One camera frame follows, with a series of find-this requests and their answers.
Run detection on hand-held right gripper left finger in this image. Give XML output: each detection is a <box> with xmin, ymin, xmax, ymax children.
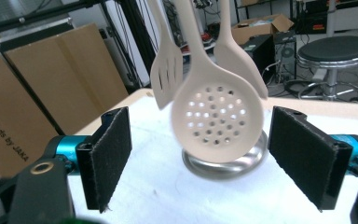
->
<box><xmin>55</xmin><ymin>106</ymin><xmax>133</xmax><ymax>214</ymax></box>

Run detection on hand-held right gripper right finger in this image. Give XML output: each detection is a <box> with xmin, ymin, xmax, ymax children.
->
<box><xmin>268</xmin><ymin>105</ymin><xmax>358</xmax><ymax>213</ymax></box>

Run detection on steel utensil stand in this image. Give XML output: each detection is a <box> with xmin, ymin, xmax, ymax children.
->
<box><xmin>181</xmin><ymin>130</ymin><xmax>270</xmax><ymax>182</ymax></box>

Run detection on beige skimmer spoon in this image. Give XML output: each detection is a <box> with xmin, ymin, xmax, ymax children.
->
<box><xmin>170</xmin><ymin>0</ymin><xmax>266</xmax><ymax>164</ymax></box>

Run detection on beige slotted spatula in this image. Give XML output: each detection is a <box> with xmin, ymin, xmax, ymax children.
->
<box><xmin>145</xmin><ymin>0</ymin><xmax>185</xmax><ymax>110</ymax></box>

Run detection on beige solid spatula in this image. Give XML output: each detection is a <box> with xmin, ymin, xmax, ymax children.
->
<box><xmin>213</xmin><ymin>0</ymin><xmax>269</xmax><ymax>101</ymax></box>

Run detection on cardboard boxes on left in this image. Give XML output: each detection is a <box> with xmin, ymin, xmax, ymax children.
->
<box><xmin>4</xmin><ymin>22</ymin><xmax>131</xmax><ymax>135</ymax></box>

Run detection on black round stool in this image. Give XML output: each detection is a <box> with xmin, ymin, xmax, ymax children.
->
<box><xmin>296</xmin><ymin>35</ymin><xmax>358</xmax><ymax>103</ymax></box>

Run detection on black computer tower green sticker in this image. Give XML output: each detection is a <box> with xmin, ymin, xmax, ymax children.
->
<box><xmin>241</xmin><ymin>33</ymin><xmax>276</xmax><ymax>77</ymax></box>

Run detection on printed cardboard sheet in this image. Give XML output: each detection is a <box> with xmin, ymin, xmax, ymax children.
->
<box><xmin>0</xmin><ymin>50</ymin><xmax>61</xmax><ymax>179</ymax></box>

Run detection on open cardboard box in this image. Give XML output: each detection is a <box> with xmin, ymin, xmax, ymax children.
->
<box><xmin>231</xmin><ymin>13</ymin><xmax>295</xmax><ymax>47</ymax></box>

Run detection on black device orange label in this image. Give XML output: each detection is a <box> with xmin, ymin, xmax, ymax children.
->
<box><xmin>295</xmin><ymin>8</ymin><xmax>333</xmax><ymax>35</ymax></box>

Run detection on white stand pole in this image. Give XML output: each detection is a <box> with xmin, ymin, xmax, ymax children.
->
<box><xmin>325</xmin><ymin>0</ymin><xmax>338</xmax><ymax>37</ymax></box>

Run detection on grey metal-edged case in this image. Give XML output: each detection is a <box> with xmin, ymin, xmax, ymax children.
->
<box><xmin>0</xmin><ymin>17</ymin><xmax>75</xmax><ymax>55</ymax></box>

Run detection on tangle of floor cables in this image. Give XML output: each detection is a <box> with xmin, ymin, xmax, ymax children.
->
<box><xmin>262</xmin><ymin>60</ymin><xmax>358</xmax><ymax>104</ymax></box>

